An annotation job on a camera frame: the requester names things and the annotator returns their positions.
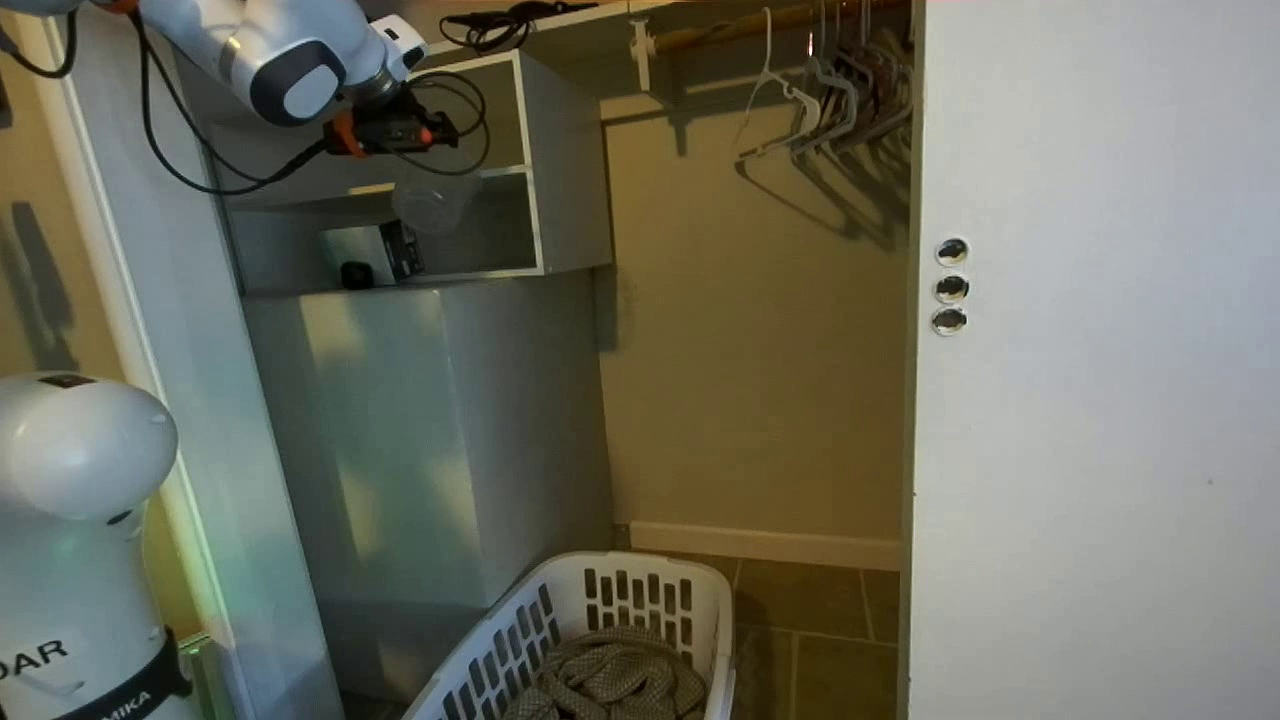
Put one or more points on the dark object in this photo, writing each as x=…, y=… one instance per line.
x=357, y=248

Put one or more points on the grey plastic clothes hanger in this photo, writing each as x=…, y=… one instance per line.
x=887, y=121

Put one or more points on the white lower cabinet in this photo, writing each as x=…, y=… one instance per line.
x=424, y=453

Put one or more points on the white baseboard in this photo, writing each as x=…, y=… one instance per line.
x=760, y=547

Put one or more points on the black round small object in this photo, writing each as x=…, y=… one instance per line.
x=357, y=278

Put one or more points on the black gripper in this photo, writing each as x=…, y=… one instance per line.
x=390, y=131

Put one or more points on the white closet shelf board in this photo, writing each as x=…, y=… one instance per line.
x=692, y=87

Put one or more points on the white plastic laundry basket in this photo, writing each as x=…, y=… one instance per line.
x=625, y=601

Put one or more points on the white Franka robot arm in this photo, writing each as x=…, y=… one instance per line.
x=253, y=46

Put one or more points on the grey clothes pile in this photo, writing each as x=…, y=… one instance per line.
x=612, y=681

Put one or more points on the white closet door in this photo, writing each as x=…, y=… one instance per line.
x=1095, y=400

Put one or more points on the dark small container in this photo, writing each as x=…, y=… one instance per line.
x=401, y=248

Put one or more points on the wooden closet rod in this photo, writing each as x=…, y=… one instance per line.
x=784, y=21

